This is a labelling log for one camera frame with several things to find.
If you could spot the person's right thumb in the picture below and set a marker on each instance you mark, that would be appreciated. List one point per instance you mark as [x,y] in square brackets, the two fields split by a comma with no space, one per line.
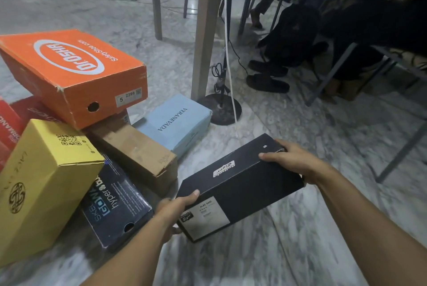
[272,157]

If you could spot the orange shoe box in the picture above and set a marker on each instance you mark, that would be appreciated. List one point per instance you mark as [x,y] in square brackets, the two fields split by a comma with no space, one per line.
[71,73]

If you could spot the brown cardboard shoe box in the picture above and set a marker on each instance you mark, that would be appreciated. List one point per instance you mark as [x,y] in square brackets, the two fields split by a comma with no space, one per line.
[136,152]

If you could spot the person's right forearm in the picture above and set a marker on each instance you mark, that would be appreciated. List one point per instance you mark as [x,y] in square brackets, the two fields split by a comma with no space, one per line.
[370,229]

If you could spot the black round stand base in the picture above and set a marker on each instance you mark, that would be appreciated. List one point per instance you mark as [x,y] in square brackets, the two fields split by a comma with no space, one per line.
[222,108]

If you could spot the beige table leg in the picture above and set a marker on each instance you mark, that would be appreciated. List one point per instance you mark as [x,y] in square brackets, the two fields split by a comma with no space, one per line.
[205,28]

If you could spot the person's left forearm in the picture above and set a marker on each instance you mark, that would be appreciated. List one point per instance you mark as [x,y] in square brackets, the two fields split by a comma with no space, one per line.
[133,249]

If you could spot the person's right hand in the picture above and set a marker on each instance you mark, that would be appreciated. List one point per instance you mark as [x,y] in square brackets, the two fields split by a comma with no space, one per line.
[297,162]

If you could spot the black sandal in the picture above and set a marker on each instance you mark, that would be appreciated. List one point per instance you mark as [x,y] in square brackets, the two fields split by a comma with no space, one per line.
[267,67]
[268,82]

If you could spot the black shoe box white label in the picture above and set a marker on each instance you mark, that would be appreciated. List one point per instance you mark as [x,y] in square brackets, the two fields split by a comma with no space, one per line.
[238,184]

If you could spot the yellow shoe box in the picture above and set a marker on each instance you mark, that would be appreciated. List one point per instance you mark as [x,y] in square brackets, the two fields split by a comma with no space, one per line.
[40,185]

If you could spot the grey metal chair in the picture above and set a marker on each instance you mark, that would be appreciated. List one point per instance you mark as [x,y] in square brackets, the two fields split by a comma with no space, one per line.
[393,72]

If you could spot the person's left hand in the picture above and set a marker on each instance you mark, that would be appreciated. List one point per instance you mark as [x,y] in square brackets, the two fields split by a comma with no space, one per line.
[169,209]

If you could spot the light blue shoe box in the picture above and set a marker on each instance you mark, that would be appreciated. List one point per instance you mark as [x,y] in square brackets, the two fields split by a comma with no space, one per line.
[175,125]

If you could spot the person's left thumb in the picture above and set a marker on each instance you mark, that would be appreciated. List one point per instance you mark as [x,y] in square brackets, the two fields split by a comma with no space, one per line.
[188,197]

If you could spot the dark blue printed shoe box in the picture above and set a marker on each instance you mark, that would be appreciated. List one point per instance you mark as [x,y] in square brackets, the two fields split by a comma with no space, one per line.
[115,200]

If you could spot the red shoe box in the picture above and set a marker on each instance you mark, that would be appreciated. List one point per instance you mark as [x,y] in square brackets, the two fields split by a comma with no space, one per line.
[15,119]

